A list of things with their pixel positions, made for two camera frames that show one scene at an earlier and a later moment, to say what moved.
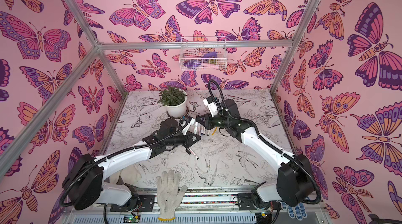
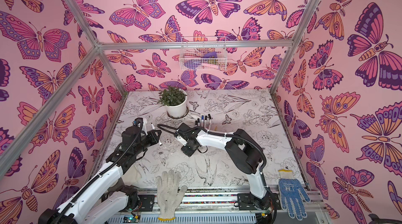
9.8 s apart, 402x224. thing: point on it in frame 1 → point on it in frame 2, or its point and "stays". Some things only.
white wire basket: (203, 54) stays
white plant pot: (179, 110) stays
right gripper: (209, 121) → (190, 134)
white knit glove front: (169, 194) stays
